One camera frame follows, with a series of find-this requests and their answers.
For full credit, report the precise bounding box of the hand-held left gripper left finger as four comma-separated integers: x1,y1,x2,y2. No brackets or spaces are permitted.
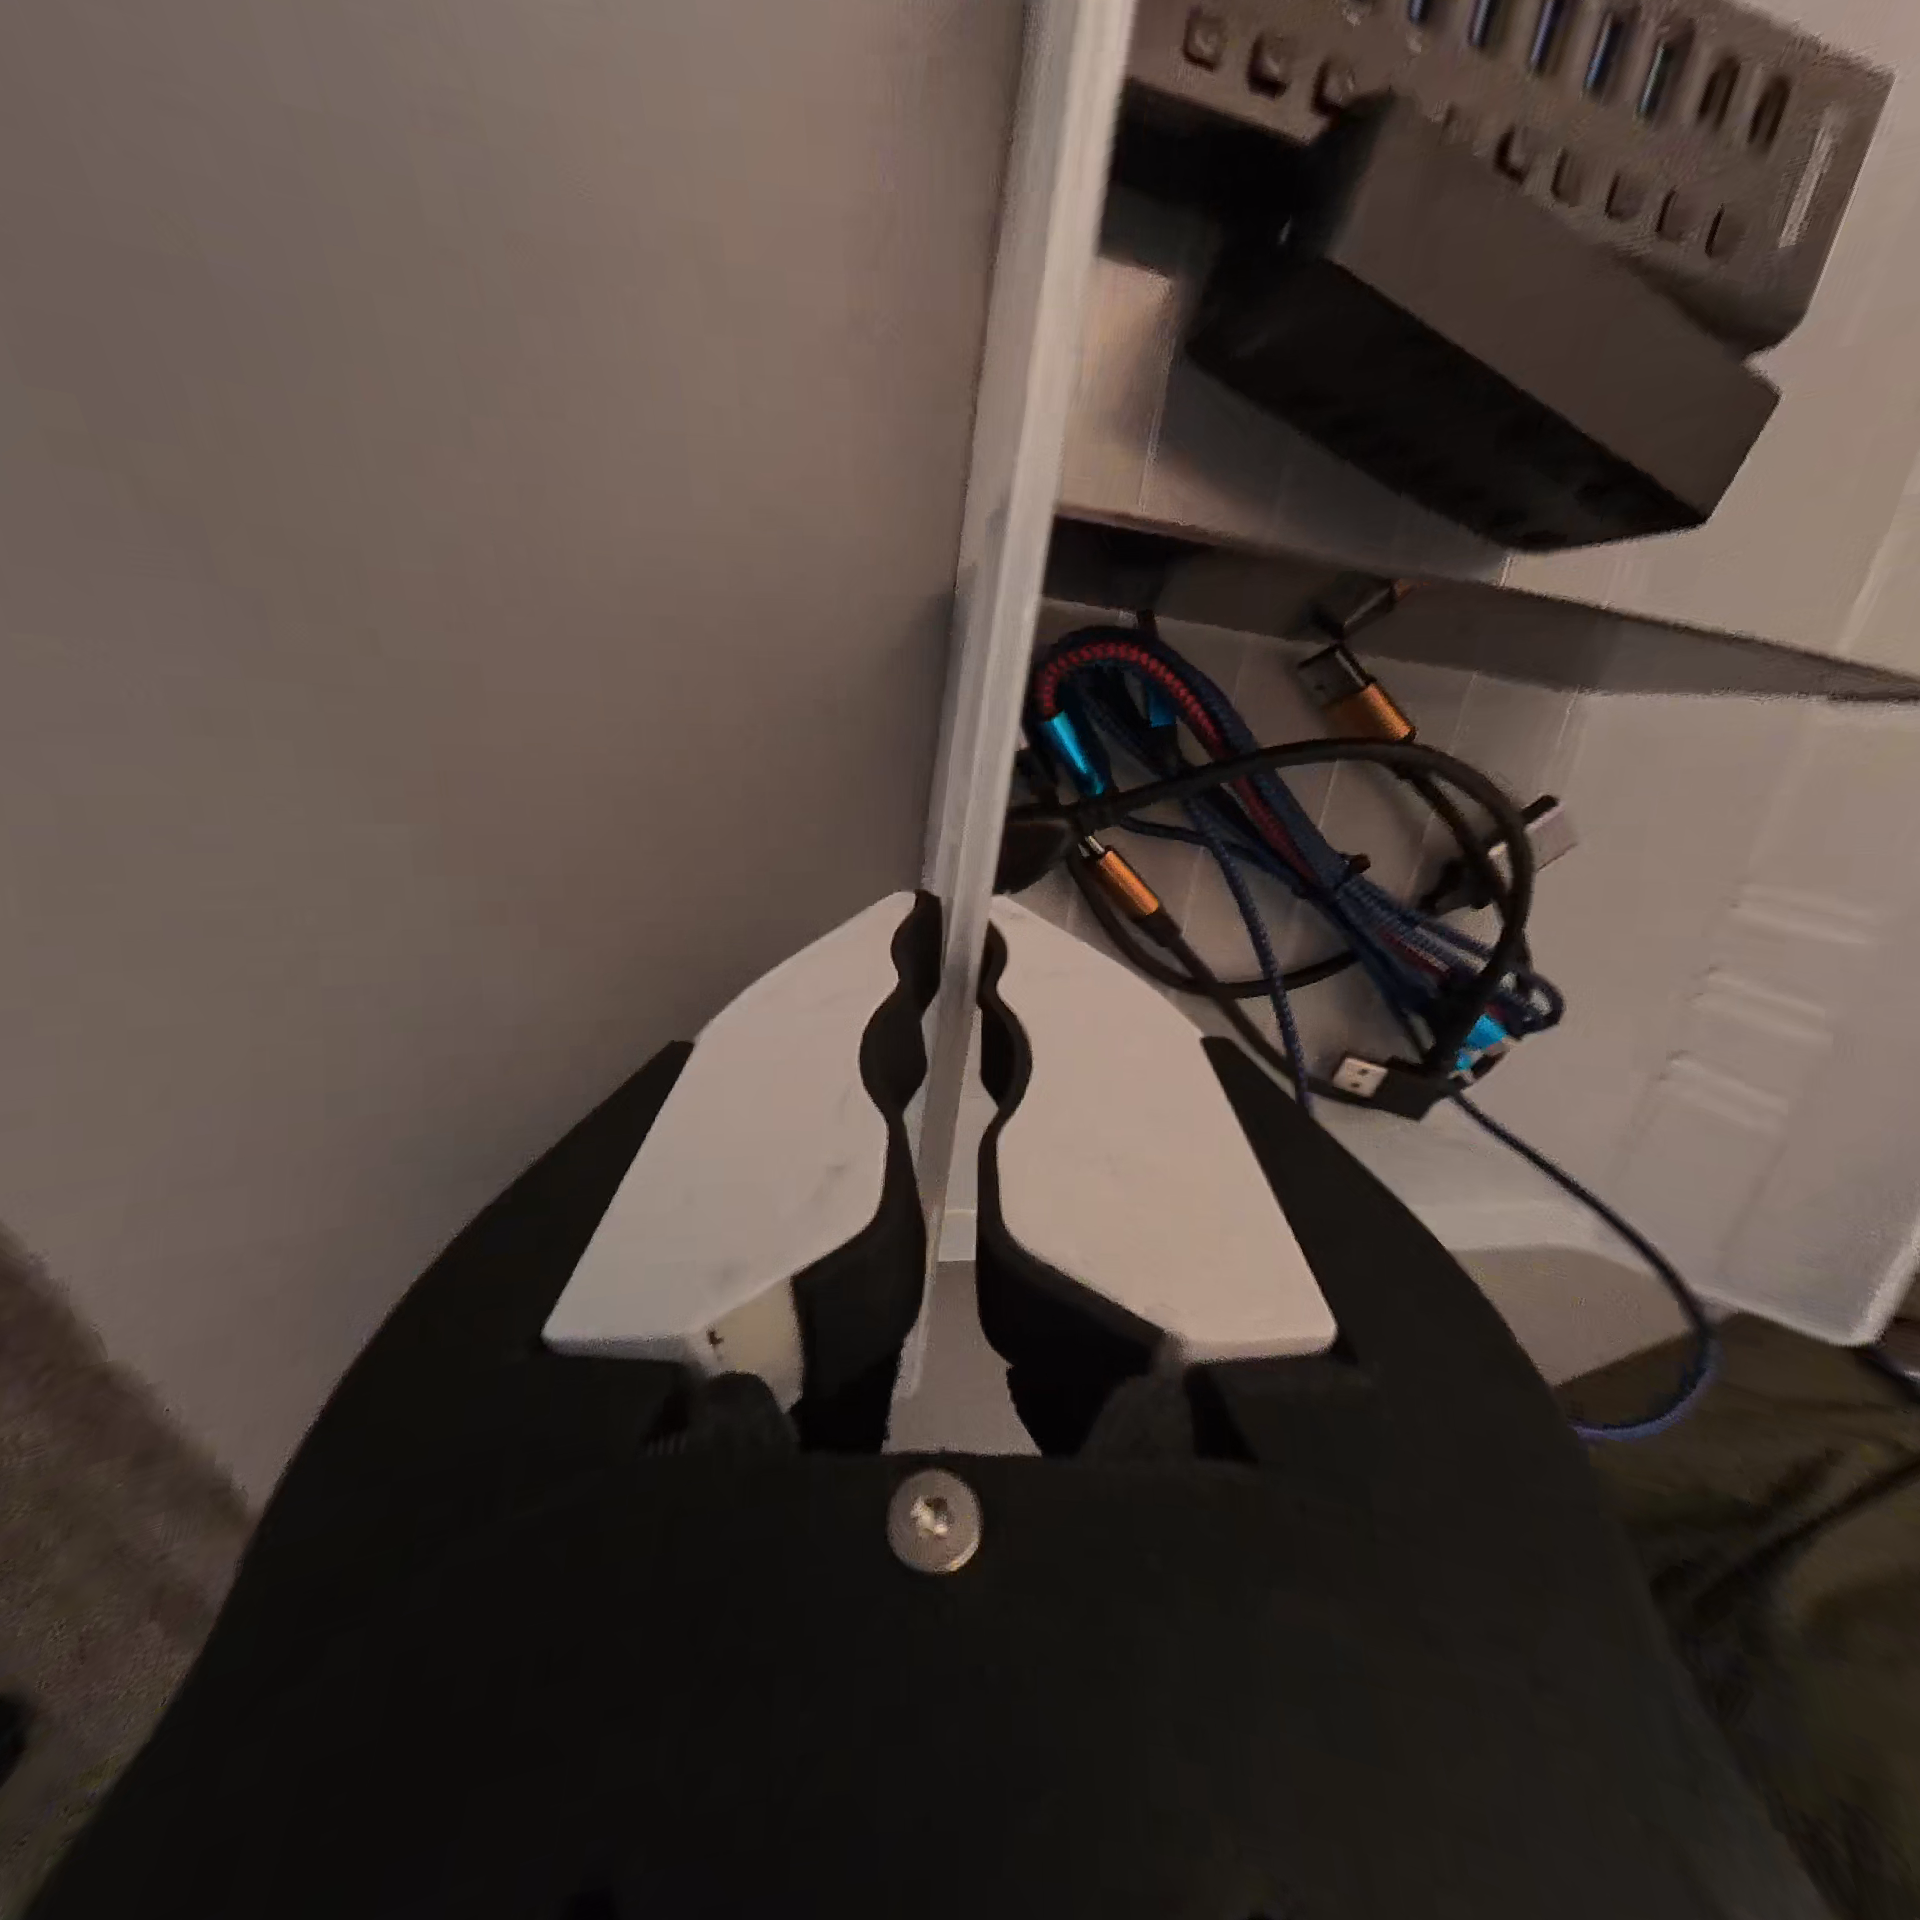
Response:
544,892,941,1451

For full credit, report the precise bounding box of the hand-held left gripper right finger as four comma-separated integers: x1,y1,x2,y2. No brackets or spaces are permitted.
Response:
976,904,1340,1451

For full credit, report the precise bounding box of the blue braided USB cable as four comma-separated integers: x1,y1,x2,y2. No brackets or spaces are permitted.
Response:
1019,623,1719,1443

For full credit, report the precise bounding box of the black USB hub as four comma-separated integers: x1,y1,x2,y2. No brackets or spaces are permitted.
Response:
1183,89,1782,548
1118,0,1894,349

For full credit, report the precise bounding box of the black USB cable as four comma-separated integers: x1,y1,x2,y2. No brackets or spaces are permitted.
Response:
1006,743,1576,1122

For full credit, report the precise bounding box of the clear plastic bin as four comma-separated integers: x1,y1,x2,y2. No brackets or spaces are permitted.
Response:
913,0,1920,1391

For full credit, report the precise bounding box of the person's olive shirt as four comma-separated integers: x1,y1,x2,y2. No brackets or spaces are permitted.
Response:
1558,1305,1920,1920

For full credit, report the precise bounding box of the orange-plug USB cable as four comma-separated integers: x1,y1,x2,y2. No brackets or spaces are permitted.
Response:
1072,577,1420,939

